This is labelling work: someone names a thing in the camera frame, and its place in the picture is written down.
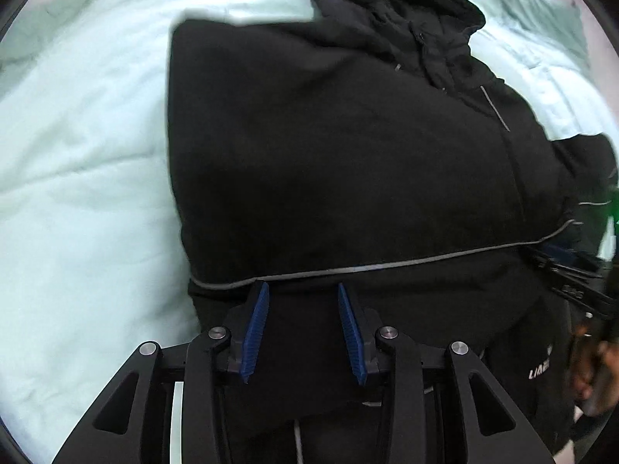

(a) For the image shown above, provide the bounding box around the black hooded winter jacket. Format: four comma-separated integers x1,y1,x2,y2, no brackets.
167,0,618,463

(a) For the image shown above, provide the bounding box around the person right hand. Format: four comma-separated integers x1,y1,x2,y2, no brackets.
570,324,618,417

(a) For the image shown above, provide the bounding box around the mint green quilted duvet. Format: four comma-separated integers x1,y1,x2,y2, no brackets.
0,0,596,464

